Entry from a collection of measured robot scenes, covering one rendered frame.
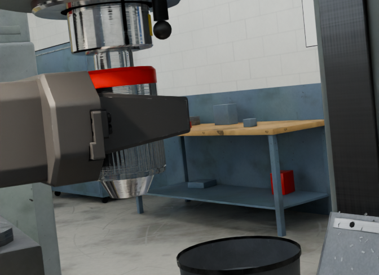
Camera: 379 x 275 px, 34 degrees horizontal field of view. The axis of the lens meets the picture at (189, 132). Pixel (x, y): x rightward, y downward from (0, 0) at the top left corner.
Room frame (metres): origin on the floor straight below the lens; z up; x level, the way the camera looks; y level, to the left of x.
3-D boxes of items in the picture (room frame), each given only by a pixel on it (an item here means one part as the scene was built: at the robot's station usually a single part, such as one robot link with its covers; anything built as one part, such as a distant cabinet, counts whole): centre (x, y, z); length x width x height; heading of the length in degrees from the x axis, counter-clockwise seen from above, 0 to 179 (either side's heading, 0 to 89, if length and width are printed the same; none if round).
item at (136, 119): (0.34, 0.03, 1.24); 0.06 x 0.02 x 0.03; 117
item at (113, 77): (0.36, 0.04, 1.26); 0.05 x 0.05 x 0.01
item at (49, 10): (0.36, 0.04, 1.31); 0.09 x 0.09 x 0.01
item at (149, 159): (0.36, 0.04, 1.23); 0.05 x 0.05 x 0.05
